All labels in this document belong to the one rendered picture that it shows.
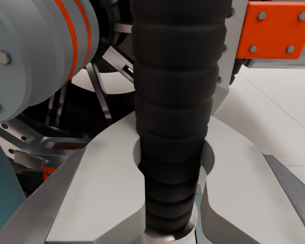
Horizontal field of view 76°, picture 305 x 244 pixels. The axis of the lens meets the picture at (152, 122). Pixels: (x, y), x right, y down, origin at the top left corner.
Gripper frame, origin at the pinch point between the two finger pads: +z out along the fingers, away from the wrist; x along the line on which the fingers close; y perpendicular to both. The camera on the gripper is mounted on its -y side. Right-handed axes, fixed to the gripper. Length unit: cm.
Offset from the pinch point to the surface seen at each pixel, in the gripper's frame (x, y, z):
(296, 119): 119, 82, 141
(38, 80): -11.0, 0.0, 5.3
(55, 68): -11.0, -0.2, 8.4
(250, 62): 21.1, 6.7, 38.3
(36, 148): -26.0, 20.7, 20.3
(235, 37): 9.3, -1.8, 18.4
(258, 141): 73, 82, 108
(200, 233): 17, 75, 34
